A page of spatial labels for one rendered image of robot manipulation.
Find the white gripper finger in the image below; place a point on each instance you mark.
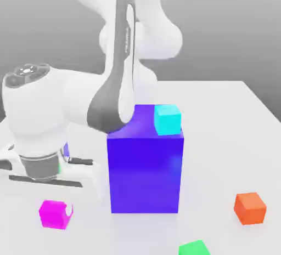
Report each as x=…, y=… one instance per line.
x=69, y=210

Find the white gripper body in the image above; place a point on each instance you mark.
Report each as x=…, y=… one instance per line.
x=65, y=190

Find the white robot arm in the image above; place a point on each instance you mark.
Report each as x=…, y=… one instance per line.
x=44, y=105

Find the small magenta cube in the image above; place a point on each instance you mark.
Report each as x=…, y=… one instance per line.
x=52, y=214

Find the small cyan cube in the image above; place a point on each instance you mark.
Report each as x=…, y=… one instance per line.
x=168, y=120

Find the small green cube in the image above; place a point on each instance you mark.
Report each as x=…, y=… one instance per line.
x=194, y=248

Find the small orange cube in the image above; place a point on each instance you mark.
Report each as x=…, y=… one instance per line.
x=250, y=209

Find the large blue box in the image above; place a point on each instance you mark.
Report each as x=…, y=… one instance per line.
x=142, y=171

